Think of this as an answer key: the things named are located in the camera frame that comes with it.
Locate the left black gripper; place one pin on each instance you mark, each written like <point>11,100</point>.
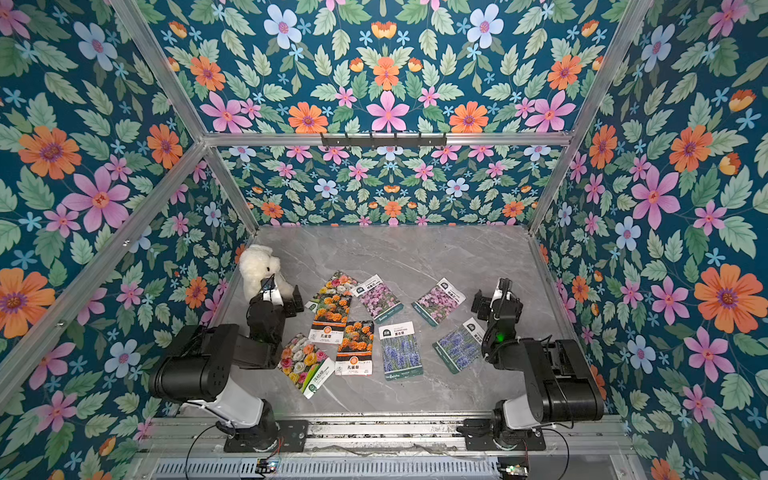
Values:
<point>289,310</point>

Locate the aluminium front rail frame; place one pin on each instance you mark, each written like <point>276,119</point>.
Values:
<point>444,434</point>

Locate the orange marigold seed packet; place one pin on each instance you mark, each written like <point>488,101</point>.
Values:
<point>355,354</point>
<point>331,313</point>

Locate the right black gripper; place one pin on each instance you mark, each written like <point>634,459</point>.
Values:
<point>504,300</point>

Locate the orange marigold seed packet lower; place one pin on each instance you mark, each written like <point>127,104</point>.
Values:
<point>355,354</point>

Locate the lavender seed packet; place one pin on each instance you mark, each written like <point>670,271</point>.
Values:
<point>461,347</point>
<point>400,351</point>

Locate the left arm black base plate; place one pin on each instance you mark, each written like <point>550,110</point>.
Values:
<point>288,436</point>

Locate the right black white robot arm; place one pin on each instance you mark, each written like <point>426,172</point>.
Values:
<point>559,387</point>

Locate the white plush teddy bear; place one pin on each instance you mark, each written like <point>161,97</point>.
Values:
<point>257,263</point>

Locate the white slotted cable duct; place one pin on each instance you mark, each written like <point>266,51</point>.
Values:
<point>329,468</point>

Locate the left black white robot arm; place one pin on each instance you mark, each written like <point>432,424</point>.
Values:
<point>196,369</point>

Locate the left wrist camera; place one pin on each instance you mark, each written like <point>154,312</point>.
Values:
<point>269,291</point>

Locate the pink flowers seed packet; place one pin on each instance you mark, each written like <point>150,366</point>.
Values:
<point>439,302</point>
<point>378,299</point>

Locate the mixed flowers seed packet top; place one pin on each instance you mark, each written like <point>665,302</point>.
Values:
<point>338,287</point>

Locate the black hook rail on wall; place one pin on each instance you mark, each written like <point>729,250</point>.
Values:
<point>371,140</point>

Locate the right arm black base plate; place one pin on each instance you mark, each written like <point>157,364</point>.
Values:
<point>487,435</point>

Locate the colourful roses seed packet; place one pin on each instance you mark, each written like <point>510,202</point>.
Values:
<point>306,365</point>

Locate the orange marigold seed packet upper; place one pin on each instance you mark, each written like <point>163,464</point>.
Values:
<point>331,313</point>

